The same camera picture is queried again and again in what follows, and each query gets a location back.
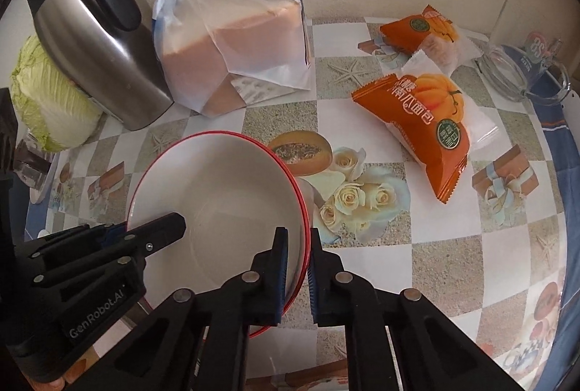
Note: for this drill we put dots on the stainless steel thermos jug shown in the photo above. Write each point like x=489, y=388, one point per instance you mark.
x=104, y=69

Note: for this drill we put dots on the orange bread packet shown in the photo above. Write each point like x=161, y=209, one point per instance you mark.
x=408, y=110
x=408, y=28

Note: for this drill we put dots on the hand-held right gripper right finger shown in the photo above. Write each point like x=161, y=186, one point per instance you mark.
x=315, y=296

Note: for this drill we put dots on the napa cabbage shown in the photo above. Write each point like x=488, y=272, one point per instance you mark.
x=45, y=110

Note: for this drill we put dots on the glass mug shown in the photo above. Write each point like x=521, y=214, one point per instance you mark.
x=503, y=69

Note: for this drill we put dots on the bagged sliced bread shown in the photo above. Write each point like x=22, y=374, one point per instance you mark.
x=235, y=46

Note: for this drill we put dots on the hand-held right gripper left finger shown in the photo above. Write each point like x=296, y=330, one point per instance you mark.
x=282, y=268

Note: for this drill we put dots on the blue cloth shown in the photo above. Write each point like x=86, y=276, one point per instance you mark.
x=562, y=155

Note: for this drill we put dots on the white tray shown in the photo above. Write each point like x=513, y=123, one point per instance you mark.
x=43, y=194

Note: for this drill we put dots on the dark brown glass cup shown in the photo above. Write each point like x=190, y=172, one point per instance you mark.
x=31, y=164

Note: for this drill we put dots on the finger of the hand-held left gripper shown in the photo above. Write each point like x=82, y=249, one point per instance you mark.
x=158, y=232

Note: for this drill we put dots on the strawberry print bowl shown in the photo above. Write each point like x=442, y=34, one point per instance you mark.
x=217, y=209

